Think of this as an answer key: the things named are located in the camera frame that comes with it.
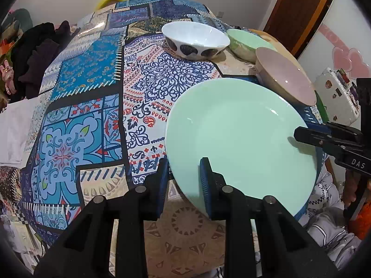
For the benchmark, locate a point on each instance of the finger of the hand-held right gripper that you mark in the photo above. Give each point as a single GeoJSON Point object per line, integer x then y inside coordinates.
{"type": "Point", "coordinates": [318, 140]}
{"type": "Point", "coordinates": [339, 129]}

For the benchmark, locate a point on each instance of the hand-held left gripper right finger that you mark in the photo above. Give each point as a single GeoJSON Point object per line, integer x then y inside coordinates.
{"type": "Point", "coordinates": [204, 188]}

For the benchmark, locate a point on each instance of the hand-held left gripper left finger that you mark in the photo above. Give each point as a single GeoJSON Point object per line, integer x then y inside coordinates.
{"type": "Point", "coordinates": [161, 188]}

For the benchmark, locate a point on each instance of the mint green plate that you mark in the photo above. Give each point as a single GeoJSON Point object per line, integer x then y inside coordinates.
{"type": "Point", "coordinates": [240, 139]}

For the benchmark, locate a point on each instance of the pink bowl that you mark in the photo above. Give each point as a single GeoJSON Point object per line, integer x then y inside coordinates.
{"type": "Point", "coordinates": [287, 75]}

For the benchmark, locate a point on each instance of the mint green bowl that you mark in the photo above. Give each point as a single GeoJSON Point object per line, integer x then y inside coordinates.
{"type": "Point", "coordinates": [246, 42]}

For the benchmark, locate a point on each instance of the white bowl with dark print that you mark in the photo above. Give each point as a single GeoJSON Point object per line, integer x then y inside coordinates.
{"type": "Point", "coordinates": [191, 34]}

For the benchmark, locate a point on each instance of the person's right hand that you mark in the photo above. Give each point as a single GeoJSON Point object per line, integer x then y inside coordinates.
{"type": "Point", "coordinates": [350, 192]}

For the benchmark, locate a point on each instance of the white case with stickers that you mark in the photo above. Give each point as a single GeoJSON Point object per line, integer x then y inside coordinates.
{"type": "Point", "coordinates": [336, 95]}

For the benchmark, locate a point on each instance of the orange cloth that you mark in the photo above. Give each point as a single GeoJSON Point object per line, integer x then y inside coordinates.
{"type": "Point", "coordinates": [362, 226]}

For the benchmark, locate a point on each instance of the white sliding door with hearts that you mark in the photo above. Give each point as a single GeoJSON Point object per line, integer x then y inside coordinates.
{"type": "Point", "coordinates": [347, 29]}

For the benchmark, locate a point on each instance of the brown wooden door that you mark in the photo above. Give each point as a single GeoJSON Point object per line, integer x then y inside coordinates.
{"type": "Point", "coordinates": [295, 11]}

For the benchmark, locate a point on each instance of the patchwork printed blanket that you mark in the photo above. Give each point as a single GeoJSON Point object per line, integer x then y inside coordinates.
{"type": "Point", "coordinates": [87, 63]}

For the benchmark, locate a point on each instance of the white folded cloth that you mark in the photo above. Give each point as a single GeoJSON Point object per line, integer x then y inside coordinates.
{"type": "Point", "coordinates": [14, 130]}

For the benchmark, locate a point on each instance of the pile of black clothes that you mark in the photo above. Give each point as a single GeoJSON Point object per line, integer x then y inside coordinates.
{"type": "Point", "coordinates": [37, 55]}

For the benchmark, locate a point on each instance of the pink bunny toy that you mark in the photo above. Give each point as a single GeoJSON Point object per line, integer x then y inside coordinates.
{"type": "Point", "coordinates": [7, 76]}

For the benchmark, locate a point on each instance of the grey curved pillow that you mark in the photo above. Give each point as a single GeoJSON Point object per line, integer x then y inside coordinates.
{"type": "Point", "coordinates": [17, 20]}

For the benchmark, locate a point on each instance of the white wall socket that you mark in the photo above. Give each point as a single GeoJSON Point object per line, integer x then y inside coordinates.
{"type": "Point", "coordinates": [220, 14]}

